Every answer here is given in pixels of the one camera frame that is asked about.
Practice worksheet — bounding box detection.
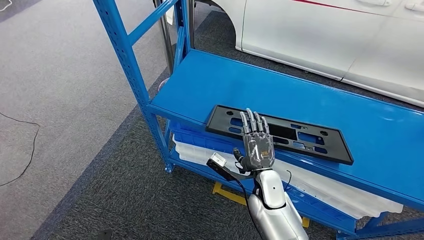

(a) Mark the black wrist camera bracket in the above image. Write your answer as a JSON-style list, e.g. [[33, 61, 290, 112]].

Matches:
[[205, 158, 256, 181]]

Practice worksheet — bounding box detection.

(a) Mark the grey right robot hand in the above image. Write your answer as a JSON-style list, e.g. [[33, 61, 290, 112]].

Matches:
[[232, 108, 276, 172]]

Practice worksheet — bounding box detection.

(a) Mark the black floor cable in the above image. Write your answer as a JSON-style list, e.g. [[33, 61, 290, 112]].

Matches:
[[0, 111, 41, 188]]

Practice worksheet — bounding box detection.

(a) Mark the chrome stanchion post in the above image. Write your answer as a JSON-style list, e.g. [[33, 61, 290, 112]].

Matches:
[[152, 0, 176, 93]]

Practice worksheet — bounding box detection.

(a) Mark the black plastic plate frame part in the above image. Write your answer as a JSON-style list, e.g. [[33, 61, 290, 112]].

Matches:
[[205, 104, 355, 166]]

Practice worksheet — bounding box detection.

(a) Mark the black robot body piece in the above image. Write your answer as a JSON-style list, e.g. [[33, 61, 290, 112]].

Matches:
[[95, 229, 114, 240]]

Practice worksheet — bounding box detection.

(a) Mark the black camera cable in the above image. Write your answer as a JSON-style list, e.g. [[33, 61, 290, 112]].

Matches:
[[231, 173, 264, 240]]

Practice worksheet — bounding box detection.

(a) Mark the white car with red stripe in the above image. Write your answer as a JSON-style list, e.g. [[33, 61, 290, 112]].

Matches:
[[211, 0, 424, 109]]

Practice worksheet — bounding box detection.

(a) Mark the blue metal shelf rack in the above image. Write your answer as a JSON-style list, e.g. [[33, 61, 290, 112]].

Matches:
[[92, 0, 424, 240]]

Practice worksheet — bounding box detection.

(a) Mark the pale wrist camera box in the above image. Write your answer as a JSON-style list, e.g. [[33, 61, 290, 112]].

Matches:
[[210, 152, 228, 168]]

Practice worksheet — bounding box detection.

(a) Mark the thin black arm wire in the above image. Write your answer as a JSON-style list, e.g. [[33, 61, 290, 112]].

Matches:
[[283, 169, 293, 193]]

